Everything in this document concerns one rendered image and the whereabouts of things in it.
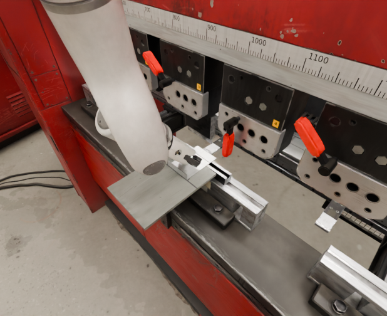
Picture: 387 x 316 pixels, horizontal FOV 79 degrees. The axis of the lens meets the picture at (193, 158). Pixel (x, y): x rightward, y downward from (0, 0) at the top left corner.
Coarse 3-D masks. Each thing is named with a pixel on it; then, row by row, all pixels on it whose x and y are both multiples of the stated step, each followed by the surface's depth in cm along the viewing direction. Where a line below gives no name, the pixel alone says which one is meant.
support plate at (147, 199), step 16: (128, 176) 70; (144, 176) 70; (160, 176) 70; (176, 176) 70; (192, 176) 70; (208, 176) 70; (112, 192) 66; (128, 192) 66; (144, 192) 66; (160, 192) 66; (176, 192) 66; (192, 192) 66; (128, 208) 62; (144, 208) 62; (160, 208) 62; (144, 224) 58
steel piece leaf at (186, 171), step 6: (168, 162) 72; (174, 162) 74; (204, 162) 74; (174, 168) 71; (180, 168) 72; (186, 168) 72; (192, 168) 72; (198, 168) 72; (180, 174) 70; (186, 174) 68; (192, 174) 70
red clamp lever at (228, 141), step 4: (228, 120) 47; (232, 120) 48; (236, 120) 48; (224, 124) 48; (228, 124) 47; (232, 124) 47; (236, 124) 48; (224, 128) 48; (228, 128) 47; (232, 128) 49; (228, 132) 49; (232, 132) 50; (224, 136) 50; (228, 136) 50; (232, 136) 50; (224, 140) 51; (228, 140) 50; (232, 140) 51; (224, 144) 51; (228, 144) 51; (232, 144) 52; (224, 148) 52; (228, 148) 51; (232, 148) 53; (224, 152) 53; (228, 152) 52; (224, 156) 53
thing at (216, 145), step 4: (216, 140) 81; (220, 140) 81; (212, 144) 80; (216, 144) 80; (220, 144) 80; (204, 148) 78; (208, 148) 78; (212, 148) 78; (216, 148) 78; (220, 148) 79; (208, 152) 77; (212, 152) 77
